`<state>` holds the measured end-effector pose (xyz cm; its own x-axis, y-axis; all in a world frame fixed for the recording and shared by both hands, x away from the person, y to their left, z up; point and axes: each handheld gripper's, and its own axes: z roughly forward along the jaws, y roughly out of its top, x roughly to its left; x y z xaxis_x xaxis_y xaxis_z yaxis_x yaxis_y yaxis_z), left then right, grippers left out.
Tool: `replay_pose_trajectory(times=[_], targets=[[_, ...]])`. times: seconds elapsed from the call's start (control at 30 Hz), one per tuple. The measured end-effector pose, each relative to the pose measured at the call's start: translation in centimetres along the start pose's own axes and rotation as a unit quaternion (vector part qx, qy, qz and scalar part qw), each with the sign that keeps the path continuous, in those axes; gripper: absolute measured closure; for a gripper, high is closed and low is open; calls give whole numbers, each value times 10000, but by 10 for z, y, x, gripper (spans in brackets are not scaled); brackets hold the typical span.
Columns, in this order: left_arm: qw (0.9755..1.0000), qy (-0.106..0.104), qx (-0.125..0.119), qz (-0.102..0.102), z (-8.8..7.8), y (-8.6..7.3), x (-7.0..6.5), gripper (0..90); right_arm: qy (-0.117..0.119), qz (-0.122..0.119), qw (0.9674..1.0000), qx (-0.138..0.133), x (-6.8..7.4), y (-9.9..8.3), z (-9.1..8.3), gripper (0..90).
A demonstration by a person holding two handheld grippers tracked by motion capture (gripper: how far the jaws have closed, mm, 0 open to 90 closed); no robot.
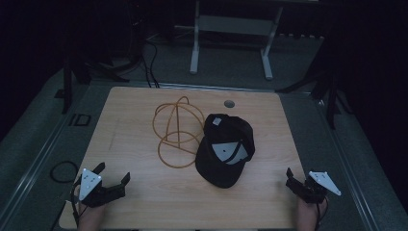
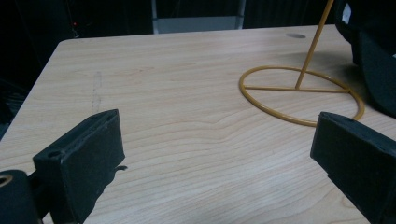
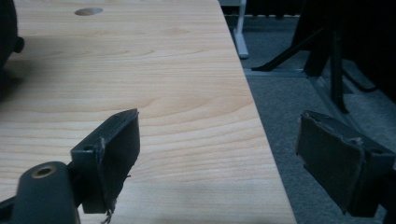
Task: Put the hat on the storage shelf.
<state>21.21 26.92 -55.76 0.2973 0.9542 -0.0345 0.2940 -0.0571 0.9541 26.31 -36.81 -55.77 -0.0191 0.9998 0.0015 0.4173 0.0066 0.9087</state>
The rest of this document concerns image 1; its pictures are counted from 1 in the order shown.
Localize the black baseball cap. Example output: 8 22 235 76
194 113 257 190

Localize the orange wire hat stand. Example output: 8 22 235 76
152 95 207 169

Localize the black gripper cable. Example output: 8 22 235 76
70 181 85 227

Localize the person's left hand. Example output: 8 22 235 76
77 203 107 231

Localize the black coiled cable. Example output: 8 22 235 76
49 160 80 185

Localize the black floor cable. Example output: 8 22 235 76
140 40 161 89

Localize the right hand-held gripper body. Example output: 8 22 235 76
297 170 343 205

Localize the person's right hand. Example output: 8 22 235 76
296 196 329 231

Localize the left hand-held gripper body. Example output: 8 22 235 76
78 167 126 209

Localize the black tripod stand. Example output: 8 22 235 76
274 47 352 131
53 47 131 116

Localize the white metal stand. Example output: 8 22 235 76
174 0 286 82

